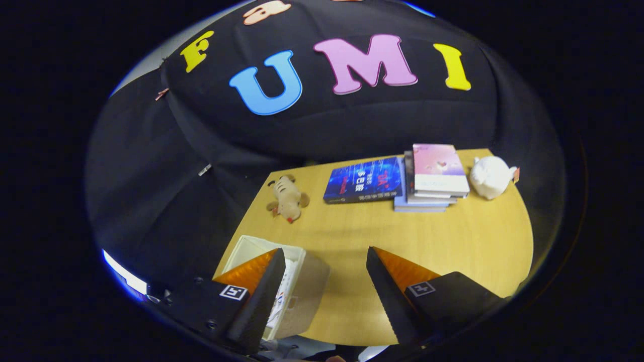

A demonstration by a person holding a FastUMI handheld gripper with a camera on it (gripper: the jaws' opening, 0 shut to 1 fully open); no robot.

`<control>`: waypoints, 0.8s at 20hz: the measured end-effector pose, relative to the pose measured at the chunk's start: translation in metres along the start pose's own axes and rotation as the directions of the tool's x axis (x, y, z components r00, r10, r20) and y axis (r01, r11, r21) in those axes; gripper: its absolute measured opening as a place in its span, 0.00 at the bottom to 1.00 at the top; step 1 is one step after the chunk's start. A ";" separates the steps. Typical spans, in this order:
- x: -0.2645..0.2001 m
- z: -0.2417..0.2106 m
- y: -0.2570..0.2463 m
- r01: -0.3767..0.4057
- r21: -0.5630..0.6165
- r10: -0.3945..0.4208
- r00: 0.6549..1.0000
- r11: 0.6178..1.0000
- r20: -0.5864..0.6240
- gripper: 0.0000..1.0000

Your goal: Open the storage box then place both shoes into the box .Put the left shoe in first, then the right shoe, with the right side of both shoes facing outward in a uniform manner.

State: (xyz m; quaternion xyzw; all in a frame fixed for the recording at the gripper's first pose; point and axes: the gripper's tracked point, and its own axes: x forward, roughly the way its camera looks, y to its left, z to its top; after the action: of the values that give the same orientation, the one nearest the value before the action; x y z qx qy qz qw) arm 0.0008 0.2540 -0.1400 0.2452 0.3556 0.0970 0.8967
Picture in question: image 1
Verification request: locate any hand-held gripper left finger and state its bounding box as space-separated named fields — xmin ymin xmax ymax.
xmin=165 ymin=247 xmax=287 ymax=355

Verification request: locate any brown plush toy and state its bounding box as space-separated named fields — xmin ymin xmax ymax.
xmin=265 ymin=174 xmax=310 ymax=224

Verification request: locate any pale blue book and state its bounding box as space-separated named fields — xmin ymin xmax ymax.
xmin=393 ymin=156 xmax=448 ymax=213

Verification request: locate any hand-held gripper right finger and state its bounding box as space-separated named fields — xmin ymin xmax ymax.
xmin=365 ymin=246 xmax=510 ymax=346

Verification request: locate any computer monitor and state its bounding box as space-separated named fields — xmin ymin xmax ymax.
xmin=102 ymin=248 xmax=149 ymax=298

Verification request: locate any beige fabric storage box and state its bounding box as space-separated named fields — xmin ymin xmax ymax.
xmin=221 ymin=234 xmax=332 ymax=341

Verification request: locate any white plush toy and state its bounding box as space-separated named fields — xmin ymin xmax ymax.
xmin=468 ymin=154 xmax=520 ymax=201

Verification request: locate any white book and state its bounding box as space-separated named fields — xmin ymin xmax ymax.
xmin=404 ymin=151 xmax=458 ymax=205

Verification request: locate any white canvas shoe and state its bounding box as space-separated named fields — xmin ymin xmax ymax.
xmin=266 ymin=257 xmax=298 ymax=328

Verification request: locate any blue cover book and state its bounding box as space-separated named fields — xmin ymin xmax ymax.
xmin=323 ymin=156 xmax=404 ymax=205

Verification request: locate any pink cover book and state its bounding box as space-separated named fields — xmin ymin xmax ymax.
xmin=412 ymin=143 xmax=470 ymax=198

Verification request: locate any black backdrop cloth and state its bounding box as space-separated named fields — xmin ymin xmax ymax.
xmin=86 ymin=0 xmax=567 ymax=302

